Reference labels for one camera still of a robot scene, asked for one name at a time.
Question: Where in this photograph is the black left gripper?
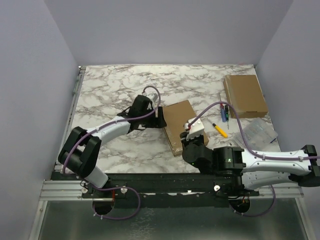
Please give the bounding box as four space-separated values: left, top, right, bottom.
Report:
139 106 167 129

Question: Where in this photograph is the brown cardboard express box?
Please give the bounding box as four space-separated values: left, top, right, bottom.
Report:
162 100 196 157

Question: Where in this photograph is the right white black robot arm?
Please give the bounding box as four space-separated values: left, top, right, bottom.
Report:
180 132 320 196

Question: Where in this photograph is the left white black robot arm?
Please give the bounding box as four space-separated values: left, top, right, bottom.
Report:
57 93 167 198

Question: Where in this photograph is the clear plastic screw box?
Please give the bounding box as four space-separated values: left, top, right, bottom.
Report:
242 118 278 151

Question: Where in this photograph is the blue red screwdriver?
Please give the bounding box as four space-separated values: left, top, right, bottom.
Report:
218 93 227 123

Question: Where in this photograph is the green black screwdriver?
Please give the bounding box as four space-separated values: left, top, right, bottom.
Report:
224 105 229 130

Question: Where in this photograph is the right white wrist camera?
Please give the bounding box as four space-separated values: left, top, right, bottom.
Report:
184 118 205 141

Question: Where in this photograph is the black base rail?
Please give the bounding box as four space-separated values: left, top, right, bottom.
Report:
49 169 261 209

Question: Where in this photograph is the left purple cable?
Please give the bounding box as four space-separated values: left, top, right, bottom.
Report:
61 85 161 221

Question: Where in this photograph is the aluminium extrusion frame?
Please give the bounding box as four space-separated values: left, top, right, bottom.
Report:
31 64 315 240

